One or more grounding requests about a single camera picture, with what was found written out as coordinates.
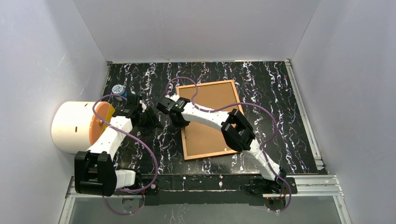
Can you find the small blue white jar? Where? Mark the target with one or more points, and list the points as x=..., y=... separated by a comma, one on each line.
x=120, y=92

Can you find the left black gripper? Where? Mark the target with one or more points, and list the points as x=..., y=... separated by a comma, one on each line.
x=148, y=120

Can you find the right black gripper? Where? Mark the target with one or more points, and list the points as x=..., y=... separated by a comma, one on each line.
x=179, y=118

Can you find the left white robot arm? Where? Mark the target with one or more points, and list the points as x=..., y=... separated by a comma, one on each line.
x=94, y=173

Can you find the white cylinder with coloured lid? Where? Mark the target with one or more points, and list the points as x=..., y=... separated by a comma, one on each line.
x=75, y=127

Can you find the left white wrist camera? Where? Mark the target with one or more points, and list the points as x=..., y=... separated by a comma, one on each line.
x=140, y=105

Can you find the aluminium rail base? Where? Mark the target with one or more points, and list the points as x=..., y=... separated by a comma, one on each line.
x=213, y=199

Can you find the brown cardboard backing board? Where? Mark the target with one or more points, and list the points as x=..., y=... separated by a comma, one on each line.
x=210, y=102

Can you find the brown wooden photo frame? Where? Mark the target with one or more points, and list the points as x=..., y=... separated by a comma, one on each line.
x=207, y=154

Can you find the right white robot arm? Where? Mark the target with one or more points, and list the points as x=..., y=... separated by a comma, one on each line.
x=238, y=133

